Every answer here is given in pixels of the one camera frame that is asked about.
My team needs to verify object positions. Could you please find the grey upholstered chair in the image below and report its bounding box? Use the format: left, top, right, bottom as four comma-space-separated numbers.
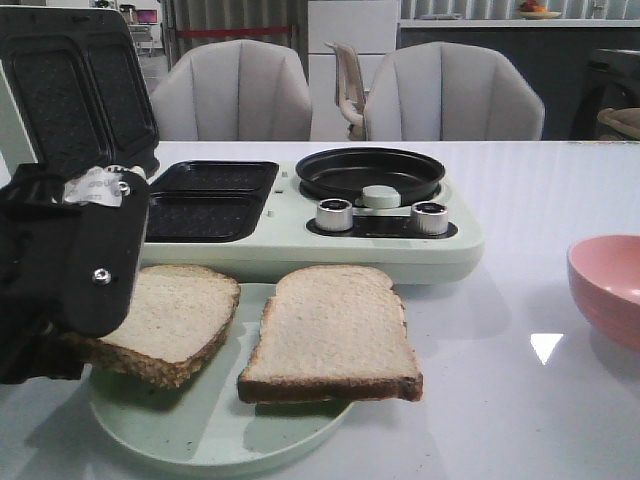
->
151, 39, 312, 141
364, 42, 545, 141

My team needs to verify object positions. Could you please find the right silver control knob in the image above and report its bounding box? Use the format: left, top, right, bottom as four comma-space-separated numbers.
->
410, 201, 449, 236

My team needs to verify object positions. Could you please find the red barrier tape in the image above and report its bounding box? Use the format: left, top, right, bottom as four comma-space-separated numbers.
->
176, 25, 294, 38

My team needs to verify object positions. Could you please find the bread slice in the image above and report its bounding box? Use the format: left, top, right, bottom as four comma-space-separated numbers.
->
63, 264, 241, 388
237, 265, 423, 403

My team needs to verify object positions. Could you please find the pink plastic bowl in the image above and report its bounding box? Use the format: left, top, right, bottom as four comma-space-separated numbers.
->
567, 234, 639, 351

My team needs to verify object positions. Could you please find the mint green round plate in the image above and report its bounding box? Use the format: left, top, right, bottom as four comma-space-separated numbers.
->
90, 283, 352, 476

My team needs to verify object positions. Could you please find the mint green breakfast maker base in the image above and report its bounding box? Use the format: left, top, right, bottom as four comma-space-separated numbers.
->
142, 160, 484, 284

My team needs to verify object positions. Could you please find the black round frying pan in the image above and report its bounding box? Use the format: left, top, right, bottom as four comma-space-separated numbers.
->
296, 147, 445, 206

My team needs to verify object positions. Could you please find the silver control knob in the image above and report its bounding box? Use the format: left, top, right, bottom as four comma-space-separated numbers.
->
410, 201, 449, 236
315, 198, 353, 232

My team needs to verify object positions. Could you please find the breakfast maker hinged lid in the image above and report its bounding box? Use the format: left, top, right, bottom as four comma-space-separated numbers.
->
1, 5, 159, 178

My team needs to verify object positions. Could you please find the dark grey sideboard counter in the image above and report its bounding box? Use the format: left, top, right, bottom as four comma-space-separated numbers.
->
398, 19, 639, 140

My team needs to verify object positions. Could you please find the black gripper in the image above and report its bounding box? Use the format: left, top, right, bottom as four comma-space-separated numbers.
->
0, 162, 151, 339

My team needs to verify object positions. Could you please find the right grey upholstered chair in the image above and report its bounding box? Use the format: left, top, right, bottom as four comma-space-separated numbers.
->
364, 42, 545, 141

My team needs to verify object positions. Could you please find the fruit bowl on counter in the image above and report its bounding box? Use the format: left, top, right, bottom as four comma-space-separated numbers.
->
516, 0, 562, 20

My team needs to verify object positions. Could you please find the white cabinet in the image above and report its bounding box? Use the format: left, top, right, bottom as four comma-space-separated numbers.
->
307, 1, 400, 141

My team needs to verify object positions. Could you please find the left silver control knob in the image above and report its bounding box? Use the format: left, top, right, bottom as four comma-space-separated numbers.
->
315, 198, 353, 232

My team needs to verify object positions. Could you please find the mint green pan handle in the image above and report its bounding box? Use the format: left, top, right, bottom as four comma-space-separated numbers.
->
355, 185, 402, 209

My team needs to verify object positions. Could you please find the beige plastic chair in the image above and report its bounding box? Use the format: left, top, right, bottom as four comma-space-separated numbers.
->
325, 42, 366, 141

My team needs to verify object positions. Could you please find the left grey upholstered chair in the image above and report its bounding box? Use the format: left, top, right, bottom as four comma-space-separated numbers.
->
151, 39, 312, 141

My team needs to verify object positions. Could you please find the dark appliance at right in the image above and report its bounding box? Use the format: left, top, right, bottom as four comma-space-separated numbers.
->
570, 49, 639, 140

